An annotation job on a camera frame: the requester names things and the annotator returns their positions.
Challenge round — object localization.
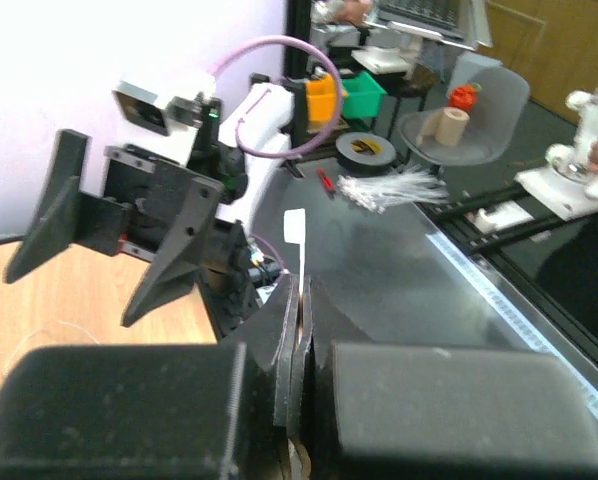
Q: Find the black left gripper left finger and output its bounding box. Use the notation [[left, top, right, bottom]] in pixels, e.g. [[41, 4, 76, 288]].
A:
[[0, 275, 298, 479]]

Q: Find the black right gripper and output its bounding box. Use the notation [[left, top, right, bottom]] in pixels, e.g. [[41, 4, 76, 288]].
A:
[[4, 129, 223, 328]]

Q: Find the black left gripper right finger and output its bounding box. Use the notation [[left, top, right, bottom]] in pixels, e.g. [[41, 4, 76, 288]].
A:
[[302, 279, 598, 479]]

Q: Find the white zip tie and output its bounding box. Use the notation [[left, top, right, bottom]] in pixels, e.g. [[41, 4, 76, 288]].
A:
[[283, 208, 306, 296]]

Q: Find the bundle of white zip ties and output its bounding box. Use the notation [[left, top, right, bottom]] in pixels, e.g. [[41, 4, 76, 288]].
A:
[[337, 168, 449, 214]]

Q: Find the red cutter tool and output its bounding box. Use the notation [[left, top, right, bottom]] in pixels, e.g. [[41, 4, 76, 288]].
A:
[[315, 168, 336, 198]]

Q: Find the black tape roll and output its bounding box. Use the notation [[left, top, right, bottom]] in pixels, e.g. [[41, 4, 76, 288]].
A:
[[335, 132, 397, 176]]

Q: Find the orange storage bin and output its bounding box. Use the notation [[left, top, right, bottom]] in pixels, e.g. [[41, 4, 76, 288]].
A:
[[306, 74, 336, 123]]

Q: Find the green storage bin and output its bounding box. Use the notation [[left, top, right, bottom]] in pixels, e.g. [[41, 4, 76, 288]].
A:
[[341, 71, 386, 119]]

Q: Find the beige tape roll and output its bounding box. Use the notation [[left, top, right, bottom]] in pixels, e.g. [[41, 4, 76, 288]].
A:
[[416, 107, 470, 147]]

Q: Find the white robot part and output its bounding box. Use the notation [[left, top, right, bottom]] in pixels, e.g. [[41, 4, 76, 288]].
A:
[[515, 87, 598, 221]]

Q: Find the grey plastic chair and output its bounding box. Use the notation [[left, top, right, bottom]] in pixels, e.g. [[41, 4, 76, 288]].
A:
[[398, 67, 530, 167]]

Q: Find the red round toy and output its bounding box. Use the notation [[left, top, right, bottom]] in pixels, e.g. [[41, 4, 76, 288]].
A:
[[448, 83, 481, 113]]

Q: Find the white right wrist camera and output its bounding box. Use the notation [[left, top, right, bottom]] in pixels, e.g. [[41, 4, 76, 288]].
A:
[[111, 79, 218, 166]]

